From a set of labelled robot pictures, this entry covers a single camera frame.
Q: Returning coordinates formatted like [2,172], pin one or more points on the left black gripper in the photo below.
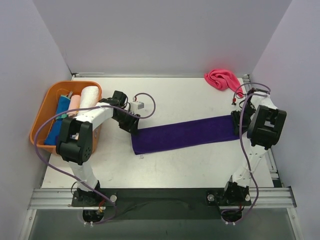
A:
[130,124]

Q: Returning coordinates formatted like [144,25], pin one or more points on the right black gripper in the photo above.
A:
[238,122]

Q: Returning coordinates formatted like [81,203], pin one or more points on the purple towel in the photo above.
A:
[183,134]

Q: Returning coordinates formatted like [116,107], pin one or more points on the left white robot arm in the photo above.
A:
[75,143]

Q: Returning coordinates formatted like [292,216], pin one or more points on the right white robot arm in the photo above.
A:
[236,192]

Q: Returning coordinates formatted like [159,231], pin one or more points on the pink crumpled towel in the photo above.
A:
[223,79]

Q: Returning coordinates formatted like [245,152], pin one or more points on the white rolled towel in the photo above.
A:
[89,97]

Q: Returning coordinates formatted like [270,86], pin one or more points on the peach rolled towel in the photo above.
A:
[74,105]

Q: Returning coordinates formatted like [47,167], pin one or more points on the blue rolled towel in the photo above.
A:
[63,105]

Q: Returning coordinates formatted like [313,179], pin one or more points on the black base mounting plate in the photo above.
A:
[159,204]

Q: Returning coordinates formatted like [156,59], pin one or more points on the orange plastic basket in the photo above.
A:
[49,106]

